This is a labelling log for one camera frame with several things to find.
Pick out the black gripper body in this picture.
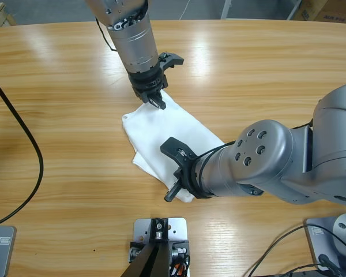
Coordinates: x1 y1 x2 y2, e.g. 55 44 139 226
172 158 213 200
128 65 170 104

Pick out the white t-shirt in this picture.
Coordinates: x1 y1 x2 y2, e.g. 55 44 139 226
121 89 226 203

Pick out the wooden pallet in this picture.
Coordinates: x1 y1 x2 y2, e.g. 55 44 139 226
0 2 18 28

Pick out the cardboard box with blue print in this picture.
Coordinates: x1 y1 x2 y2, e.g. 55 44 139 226
294 0 329 21

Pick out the cardboard box with black print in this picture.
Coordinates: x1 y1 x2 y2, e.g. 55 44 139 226
314 0 346 23

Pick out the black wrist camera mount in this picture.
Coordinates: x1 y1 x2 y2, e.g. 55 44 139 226
159 136 197 169
157 51 185 70

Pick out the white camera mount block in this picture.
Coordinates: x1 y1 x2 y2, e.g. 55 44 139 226
132 218 190 277

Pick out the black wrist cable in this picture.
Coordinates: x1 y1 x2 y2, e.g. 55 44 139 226
195 140 238 199

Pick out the thin black cable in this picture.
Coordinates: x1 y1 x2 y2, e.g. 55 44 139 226
94 17 118 53

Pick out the dark camera post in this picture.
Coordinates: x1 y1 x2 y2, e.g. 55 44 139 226
123 218 170 277

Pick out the orange and black cable bundle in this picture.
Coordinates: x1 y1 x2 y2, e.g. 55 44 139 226
170 255 191 275

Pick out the white cord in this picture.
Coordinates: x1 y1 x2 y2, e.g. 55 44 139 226
180 0 191 18

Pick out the white metal frame leg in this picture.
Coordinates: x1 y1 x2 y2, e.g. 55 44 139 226
286 0 303 20
220 0 234 20

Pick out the arm base with cables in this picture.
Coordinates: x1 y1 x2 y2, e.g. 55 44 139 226
249 224 346 277

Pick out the thick black cable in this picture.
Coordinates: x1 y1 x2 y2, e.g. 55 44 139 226
0 69 44 229

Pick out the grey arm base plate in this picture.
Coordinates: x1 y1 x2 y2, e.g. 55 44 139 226
303 216 346 272
0 224 17 277

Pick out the black plug cable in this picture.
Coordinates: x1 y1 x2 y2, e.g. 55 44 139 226
318 253 340 274

